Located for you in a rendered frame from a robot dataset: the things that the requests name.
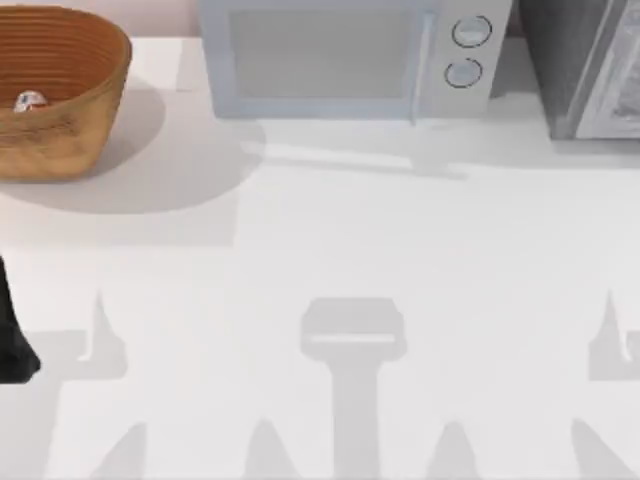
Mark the microwave door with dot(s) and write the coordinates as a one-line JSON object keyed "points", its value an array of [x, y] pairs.
{"points": [[320, 60]]}

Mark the pale microwave oven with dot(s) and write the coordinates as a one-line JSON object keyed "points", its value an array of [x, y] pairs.
{"points": [[465, 100]]}

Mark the microwave knob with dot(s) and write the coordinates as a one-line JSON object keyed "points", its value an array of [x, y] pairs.
{"points": [[471, 31], [463, 73]]}

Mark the brown wicker basket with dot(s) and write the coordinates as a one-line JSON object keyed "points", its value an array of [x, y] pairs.
{"points": [[95, 105]]}

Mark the small white red object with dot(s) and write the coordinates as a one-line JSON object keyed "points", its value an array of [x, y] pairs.
{"points": [[30, 101]]}

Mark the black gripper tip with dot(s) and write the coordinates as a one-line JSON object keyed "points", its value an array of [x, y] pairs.
{"points": [[12, 350]]}

